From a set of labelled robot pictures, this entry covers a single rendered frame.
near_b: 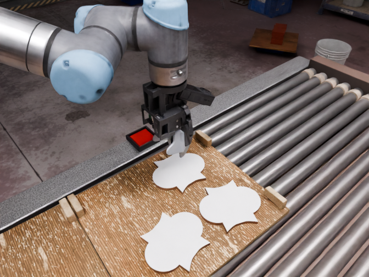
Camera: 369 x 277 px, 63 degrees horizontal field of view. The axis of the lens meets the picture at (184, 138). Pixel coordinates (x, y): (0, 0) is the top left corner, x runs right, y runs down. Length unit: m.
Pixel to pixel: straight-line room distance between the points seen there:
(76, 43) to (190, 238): 0.44
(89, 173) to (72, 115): 1.86
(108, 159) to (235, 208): 0.39
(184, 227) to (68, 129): 1.97
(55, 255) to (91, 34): 0.46
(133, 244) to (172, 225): 0.09
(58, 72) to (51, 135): 2.13
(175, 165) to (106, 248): 0.27
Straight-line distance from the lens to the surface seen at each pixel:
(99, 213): 0.75
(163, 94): 0.59
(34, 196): 0.87
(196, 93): 0.64
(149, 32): 0.53
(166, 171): 0.79
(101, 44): 0.47
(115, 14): 0.55
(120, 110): 2.65
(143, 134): 0.93
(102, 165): 0.88
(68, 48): 0.45
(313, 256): 0.75
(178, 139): 0.67
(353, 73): 1.35
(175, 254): 0.66
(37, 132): 2.63
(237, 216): 0.72
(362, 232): 0.82
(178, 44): 0.54
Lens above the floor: 1.53
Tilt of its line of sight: 42 degrees down
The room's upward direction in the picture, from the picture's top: straight up
